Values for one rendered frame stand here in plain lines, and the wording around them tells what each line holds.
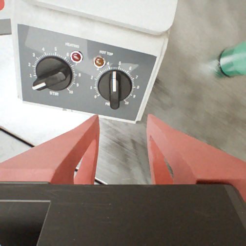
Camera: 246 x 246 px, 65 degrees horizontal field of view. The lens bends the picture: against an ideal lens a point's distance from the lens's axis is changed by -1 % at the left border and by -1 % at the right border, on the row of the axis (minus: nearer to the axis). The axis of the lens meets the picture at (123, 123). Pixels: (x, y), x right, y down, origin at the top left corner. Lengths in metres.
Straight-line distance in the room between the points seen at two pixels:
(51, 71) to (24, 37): 0.03
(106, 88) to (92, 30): 0.05
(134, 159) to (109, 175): 0.04
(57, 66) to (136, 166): 0.15
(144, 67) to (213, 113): 0.13
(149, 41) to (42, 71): 0.10
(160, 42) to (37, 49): 0.10
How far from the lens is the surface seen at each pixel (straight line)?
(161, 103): 0.25
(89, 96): 0.19
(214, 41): 0.29
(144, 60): 0.18
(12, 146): 0.26
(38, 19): 0.18
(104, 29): 0.18
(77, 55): 0.18
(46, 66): 0.19
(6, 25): 0.26
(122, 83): 0.18
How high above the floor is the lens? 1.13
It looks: 79 degrees down
